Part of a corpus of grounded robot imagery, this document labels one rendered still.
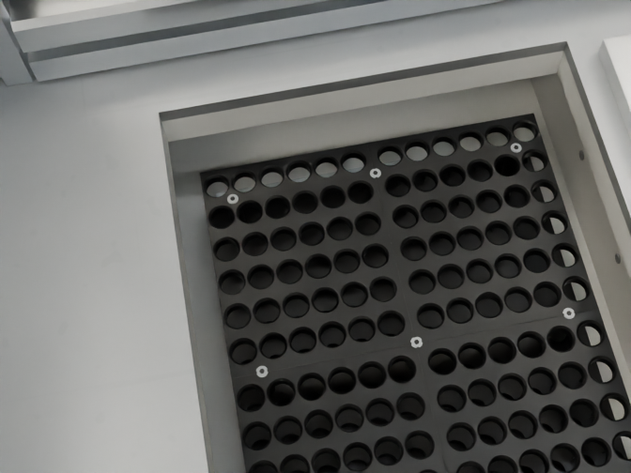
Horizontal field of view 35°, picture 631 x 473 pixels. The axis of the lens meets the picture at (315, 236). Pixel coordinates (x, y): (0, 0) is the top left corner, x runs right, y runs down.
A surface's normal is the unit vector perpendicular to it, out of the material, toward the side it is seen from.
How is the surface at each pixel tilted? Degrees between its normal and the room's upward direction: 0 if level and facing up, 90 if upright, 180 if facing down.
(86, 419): 0
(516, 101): 0
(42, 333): 0
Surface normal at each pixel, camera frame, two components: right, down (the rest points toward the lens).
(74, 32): 0.18, 0.88
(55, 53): -0.04, -0.44
